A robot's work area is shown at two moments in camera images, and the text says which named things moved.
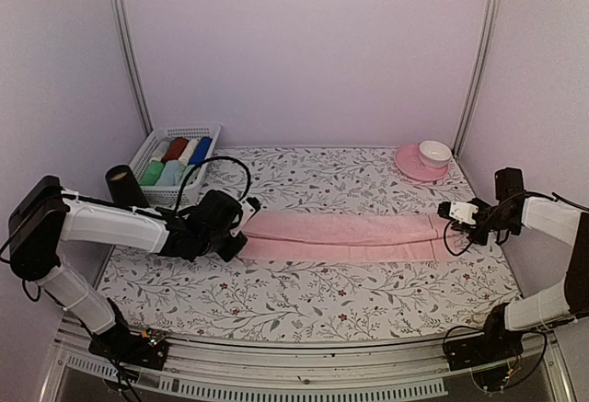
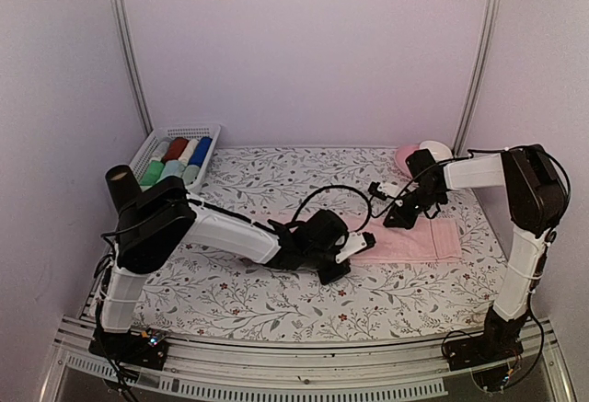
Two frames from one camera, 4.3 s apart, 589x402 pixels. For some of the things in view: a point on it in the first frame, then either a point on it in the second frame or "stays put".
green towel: (192, 177) stays put
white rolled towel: (188, 150) stays put
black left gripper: (230, 253) -> (330, 277)
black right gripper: (464, 227) -> (398, 221)
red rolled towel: (174, 149) stays put
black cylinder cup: (123, 187) stays put
